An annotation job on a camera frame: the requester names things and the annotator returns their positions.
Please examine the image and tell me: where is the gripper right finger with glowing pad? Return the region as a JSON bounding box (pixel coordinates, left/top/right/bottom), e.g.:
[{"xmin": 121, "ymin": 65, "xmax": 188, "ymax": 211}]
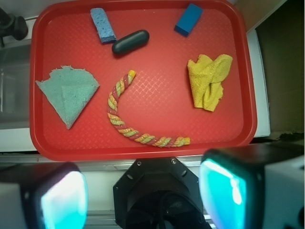
[{"xmin": 199, "ymin": 142, "xmax": 305, "ymax": 229}]

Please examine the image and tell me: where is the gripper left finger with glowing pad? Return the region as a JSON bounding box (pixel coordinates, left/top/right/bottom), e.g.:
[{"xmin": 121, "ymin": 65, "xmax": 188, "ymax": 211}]
[{"xmin": 0, "ymin": 162, "xmax": 88, "ymax": 229}]

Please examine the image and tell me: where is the teal green cloth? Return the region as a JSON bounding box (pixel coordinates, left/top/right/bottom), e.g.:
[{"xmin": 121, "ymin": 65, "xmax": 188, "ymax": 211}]
[{"xmin": 35, "ymin": 66, "xmax": 100, "ymax": 129}]

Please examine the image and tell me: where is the yellow cloth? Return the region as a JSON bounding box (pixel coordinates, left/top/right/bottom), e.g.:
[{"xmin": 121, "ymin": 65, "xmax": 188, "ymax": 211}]
[{"xmin": 187, "ymin": 54, "xmax": 233, "ymax": 112}]

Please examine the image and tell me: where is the red plastic tray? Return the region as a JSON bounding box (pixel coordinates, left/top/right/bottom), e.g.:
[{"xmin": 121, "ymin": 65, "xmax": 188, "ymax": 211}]
[{"xmin": 30, "ymin": 0, "xmax": 257, "ymax": 161}]

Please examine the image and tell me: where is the dark oval case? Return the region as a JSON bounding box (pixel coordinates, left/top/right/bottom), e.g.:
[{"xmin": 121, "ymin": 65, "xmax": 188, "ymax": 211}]
[{"xmin": 112, "ymin": 30, "xmax": 150, "ymax": 55}]

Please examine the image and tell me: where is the black clamp knob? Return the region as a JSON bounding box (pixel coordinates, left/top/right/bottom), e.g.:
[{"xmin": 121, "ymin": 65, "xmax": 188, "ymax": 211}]
[{"xmin": 0, "ymin": 8, "xmax": 29, "ymax": 48}]

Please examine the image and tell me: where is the blue rectangular block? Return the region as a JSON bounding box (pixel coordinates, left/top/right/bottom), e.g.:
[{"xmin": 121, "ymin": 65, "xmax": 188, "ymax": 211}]
[{"xmin": 174, "ymin": 3, "xmax": 203, "ymax": 37}]

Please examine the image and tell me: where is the light blue sponge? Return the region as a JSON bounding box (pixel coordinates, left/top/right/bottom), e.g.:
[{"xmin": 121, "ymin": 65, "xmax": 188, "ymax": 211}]
[{"xmin": 90, "ymin": 8, "xmax": 117, "ymax": 43}]

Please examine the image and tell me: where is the black octagonal mount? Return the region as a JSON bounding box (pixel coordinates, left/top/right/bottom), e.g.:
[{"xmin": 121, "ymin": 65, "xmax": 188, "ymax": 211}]
[{"xmin": 113, "ymin": 158, "xmax": 210, "ymax": 229}]

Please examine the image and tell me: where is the multicolour twisted rope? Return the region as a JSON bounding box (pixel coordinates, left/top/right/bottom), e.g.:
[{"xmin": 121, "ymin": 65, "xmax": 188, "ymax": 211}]
[{"xmin": 107, "ymin": 69, "xmax": 191, "ymax": 148}]

